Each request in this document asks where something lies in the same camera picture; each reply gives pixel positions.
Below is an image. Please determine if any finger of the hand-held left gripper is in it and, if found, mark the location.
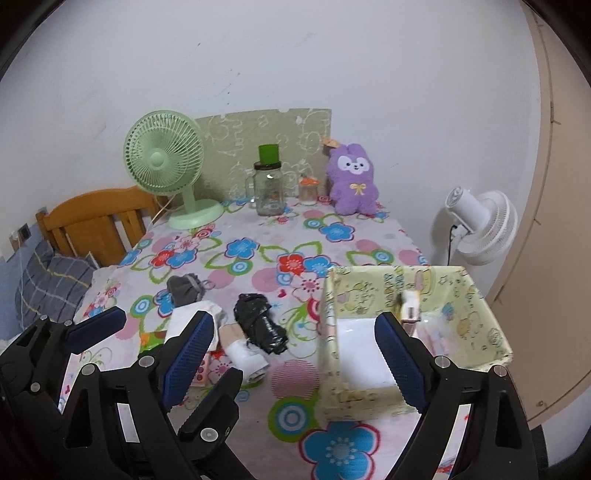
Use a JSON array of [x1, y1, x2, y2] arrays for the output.
[[178, 367, 244, 455], [0, 305, 127, 416]]

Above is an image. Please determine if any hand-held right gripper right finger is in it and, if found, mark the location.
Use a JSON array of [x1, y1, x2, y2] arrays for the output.
[[374, 311, 541, 480]]

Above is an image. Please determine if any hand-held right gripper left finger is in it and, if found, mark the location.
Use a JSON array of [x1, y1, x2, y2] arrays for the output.
[[62, 310, 218, 480]]

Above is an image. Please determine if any white roll with beige band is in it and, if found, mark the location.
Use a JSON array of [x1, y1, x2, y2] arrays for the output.
[[219, 323, 269, 384]]

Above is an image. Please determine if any yellow printed fabric box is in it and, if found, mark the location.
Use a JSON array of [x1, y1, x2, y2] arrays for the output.
[[320, 264, 514, 422]]

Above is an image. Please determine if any grey sock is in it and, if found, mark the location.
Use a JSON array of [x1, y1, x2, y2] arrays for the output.
[[166, 273, 214, 308]]

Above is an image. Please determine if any pink printed packet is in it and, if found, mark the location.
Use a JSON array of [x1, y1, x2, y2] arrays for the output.
[[191, 348, 234, 388]]

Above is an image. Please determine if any white cloth piece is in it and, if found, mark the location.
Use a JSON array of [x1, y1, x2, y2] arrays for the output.
[[164, 300, 227, 352]]

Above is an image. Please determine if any pink white packet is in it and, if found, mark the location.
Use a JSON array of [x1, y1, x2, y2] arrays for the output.
[[413, 318, 462, 356]]

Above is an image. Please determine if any small white item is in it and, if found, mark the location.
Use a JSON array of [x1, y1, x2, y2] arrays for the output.
[[399, 288, 422, 324]]

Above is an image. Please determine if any grey plaid pillow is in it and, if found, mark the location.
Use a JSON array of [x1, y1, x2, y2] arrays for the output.
[[14, 240, 98, 326]]

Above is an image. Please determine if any black rolled plastic bag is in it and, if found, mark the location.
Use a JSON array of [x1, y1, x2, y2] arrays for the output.
[[233, 293, 289, 355]]

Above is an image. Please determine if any floral tablecloth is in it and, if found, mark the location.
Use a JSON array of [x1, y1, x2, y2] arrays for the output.
[[55, 196, 467, 480]]

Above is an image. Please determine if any white standing fan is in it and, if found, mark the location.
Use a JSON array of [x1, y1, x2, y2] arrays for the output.
[[431, 186, 519, 266]]

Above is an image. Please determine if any green desk fan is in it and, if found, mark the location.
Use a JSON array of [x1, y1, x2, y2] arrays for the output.
[[122, 110, 225, 230]]

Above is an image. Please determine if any glass jar mug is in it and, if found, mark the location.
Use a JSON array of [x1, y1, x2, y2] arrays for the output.
[[245, 161, 284, 217]]

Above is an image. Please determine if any purple plush rabbit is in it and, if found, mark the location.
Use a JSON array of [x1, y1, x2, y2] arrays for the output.
[[324, 143, 380, 216]]

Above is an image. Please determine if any cotton swab jar orange lid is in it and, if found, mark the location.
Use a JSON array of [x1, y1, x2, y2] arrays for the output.
[[298, 176, 319, 205]]

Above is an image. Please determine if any beige door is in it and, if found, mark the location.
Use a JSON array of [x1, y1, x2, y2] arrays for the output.
[[485, 9, 591, 428]]

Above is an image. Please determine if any wall socket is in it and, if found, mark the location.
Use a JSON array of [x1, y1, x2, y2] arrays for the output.
[[9, 223, 32, 252]]

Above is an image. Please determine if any green fan cable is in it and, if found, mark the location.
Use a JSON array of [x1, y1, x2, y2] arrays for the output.
[[150, 194, 185, 227]]

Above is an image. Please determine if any green patterned wall board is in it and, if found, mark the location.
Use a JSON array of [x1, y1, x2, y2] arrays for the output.
[[194, 108, 332, 204]]

